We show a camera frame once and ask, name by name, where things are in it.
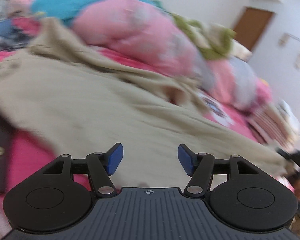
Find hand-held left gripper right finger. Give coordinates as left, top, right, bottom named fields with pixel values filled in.
left=177, top=144, right=262, bottom=198

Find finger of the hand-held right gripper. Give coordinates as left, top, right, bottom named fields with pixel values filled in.
left=276, top=148, right=297, bottom=167

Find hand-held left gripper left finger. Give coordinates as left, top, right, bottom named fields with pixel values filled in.
left=41, top=142, right=124, bottom=198

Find beige pants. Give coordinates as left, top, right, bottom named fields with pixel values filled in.
left=0, top=17, right=294, bottom=188

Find pink striped cloth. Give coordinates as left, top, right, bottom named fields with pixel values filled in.
left=247, top=100, right=300, bottom=145

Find pink floral bed blanket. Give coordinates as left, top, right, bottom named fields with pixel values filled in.
left=0, top=15, right=259, bottom=195

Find green and cream fleece blanket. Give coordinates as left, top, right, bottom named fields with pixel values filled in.
left=171, top=14, right=237, bottom=60

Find white fluffy cloth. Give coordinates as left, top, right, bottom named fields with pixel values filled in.
left=230, top=40, right=252, bottom=58

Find brown wooden door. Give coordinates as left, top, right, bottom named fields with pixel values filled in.
left=234, top=6, right=274, bottom=52

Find pink and blue floral quilt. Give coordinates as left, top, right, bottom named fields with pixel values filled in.
left=27, top=0, right=273, bottom=110

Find plaid shirt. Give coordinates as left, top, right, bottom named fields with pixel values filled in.
left=0, top=30, right=34, bottom=54

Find blue jeans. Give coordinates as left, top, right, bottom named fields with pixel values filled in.
left=0, top=21, right=15, bottom=37

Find wall hook rack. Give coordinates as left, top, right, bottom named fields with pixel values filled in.
left=279, top=32, right=300, bottom=70

